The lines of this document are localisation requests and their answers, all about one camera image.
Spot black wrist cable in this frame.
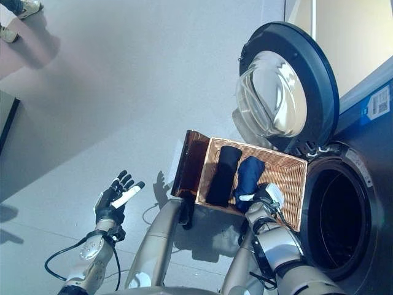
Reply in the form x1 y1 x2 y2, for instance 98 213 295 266
249 271 278 290
44 233 122 291

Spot blue garment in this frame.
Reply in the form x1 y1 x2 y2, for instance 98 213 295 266
233 155 267 211

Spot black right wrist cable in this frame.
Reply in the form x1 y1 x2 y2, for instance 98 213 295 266
249 271 278 290

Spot white counter cabinet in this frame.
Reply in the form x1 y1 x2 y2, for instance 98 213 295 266
284 0 393 100

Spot round washing machine door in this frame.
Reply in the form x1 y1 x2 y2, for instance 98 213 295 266
235 20 340 149

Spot long black garment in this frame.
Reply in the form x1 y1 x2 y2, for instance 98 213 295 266
204 146 244 208

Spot black flat panel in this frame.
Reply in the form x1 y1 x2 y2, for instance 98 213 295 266
0 98 21 155

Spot blue white sticker label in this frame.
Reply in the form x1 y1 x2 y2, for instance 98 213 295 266
360 85 391 124

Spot white sneaker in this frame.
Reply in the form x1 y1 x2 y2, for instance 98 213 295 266
17 0 44 20
0 24 20 44

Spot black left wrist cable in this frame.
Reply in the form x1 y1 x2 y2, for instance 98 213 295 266
44 233 122 291

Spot white floor cable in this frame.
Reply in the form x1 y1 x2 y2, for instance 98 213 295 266
142 201 173 226

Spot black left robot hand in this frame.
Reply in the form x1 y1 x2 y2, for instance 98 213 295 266
93 170 146 227

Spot grey robot torso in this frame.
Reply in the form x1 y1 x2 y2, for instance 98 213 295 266
122 285 228 295

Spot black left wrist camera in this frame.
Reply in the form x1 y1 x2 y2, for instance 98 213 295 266
106 226 127 242

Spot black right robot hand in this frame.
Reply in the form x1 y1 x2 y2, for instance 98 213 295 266
235 183 284 213

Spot dark brown glossy stool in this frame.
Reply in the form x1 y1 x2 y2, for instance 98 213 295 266
170 129 213 198

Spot silver right robot leg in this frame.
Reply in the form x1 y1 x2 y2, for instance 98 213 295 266
219 224 268 295

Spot blue jeans leg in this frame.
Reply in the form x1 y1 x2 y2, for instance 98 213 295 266
0 0 25 13

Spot light wicker laundry basket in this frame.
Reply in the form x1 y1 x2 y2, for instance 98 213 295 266
194 136 308 233

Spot dark grey washing machine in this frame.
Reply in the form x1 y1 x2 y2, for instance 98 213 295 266
276 57 393 295

